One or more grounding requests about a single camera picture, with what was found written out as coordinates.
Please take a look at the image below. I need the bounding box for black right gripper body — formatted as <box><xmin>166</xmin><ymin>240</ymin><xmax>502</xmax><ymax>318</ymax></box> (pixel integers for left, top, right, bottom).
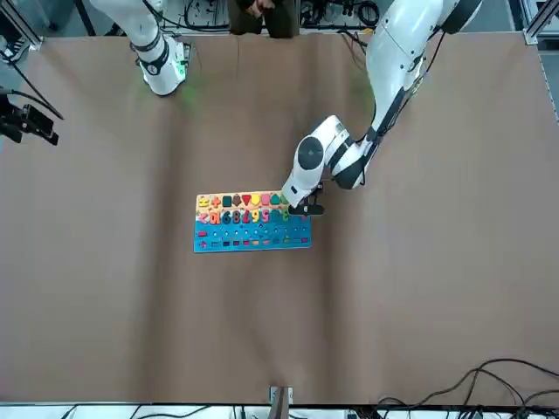
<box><xmin>0</xmin><ymin>92</ymin><xmax>32</xmax><ymax>132</ymax></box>

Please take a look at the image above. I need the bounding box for black loose table cable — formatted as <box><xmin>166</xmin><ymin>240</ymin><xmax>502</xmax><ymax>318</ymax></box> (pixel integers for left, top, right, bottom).
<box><xmin>376</xmin><ymin>358</ymin><xmax>559</xmax><ymax>414</ymax></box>

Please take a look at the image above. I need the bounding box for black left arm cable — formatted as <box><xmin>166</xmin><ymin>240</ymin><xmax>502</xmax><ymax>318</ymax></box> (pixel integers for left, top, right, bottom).
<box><xmin>357</xmin><ymin>25</ymin><xmax>447</xmax><ymax>187</ymax></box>

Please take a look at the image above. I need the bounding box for aluminium frame beam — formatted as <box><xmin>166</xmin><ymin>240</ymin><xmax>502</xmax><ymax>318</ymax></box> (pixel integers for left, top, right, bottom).
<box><xmin>521</xmin><ymin>0</ymin><xmax>559</xmax><ymax>45</ymax></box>

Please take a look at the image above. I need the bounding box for blue wooden toy board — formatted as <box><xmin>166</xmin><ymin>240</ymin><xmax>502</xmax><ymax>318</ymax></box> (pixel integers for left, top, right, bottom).
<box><xmin>192</xmin><ymin>190</ymin><xmax>314</xmax><ymax>255</ymax></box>

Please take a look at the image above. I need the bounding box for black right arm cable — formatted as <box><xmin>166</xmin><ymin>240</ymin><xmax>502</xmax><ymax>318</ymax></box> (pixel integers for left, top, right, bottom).
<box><xmin>0</xmin><ymin>86</ymin><xmax>66</xmax><ymax>121</ymax></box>

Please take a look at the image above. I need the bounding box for person's foot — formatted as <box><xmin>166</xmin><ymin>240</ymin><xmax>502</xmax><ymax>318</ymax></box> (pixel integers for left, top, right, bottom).
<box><xmin>1</xmin><ymin>37</ymin><xmax>31</xmax><ymax>65</ymax></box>

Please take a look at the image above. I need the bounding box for aluminium frame post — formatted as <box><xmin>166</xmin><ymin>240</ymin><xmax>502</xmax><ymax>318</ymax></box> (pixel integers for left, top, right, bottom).
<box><xmin>269</xmin><ymin>385</ymin><xmax>295</xmax><ymax>419</ymax></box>

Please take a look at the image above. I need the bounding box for person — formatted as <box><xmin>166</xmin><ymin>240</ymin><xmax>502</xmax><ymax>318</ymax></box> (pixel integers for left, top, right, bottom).
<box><xmin>228</xmin><ymin>0</ymin><xmax>301</xmax><ymax>39</ymax></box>

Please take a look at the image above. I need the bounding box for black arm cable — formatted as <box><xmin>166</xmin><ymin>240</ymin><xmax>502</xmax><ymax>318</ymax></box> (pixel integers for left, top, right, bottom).
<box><xmin>357</xmin><ymin>25</ymin><xmax>447</xmax><ymax>187</ymax></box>
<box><xmin>0</xmin><ymin>86</ymin><xmax>66</xmax><ymax>121</ymax></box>

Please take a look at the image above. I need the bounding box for black left wrist attachment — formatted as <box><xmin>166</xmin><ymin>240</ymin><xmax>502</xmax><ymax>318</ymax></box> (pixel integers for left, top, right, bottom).
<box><xmin>287</xmin><ymin>203</ymin><xmax>327</xmax><ymax>218</ymax></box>

